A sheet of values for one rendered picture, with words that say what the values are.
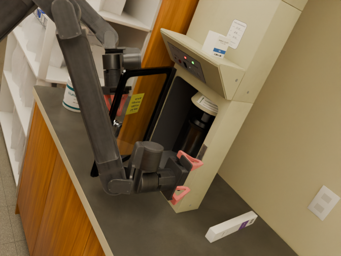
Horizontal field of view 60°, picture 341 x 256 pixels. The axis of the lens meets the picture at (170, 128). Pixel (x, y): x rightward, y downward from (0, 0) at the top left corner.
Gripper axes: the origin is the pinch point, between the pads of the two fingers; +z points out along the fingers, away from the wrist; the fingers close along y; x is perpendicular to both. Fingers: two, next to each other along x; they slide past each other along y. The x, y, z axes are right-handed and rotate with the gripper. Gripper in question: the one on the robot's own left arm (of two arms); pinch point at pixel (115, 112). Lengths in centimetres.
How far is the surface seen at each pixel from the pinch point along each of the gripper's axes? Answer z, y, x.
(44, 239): 66, 53, -4
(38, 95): -2, 64, -21
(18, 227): 83, 103, -24
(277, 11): -29, -51, -8
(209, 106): -1.1, -29.1, -14.5
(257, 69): -13.4, -45.5, -10.8
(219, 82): -10.2, -37.1, -1.3
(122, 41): -34, 79, -115
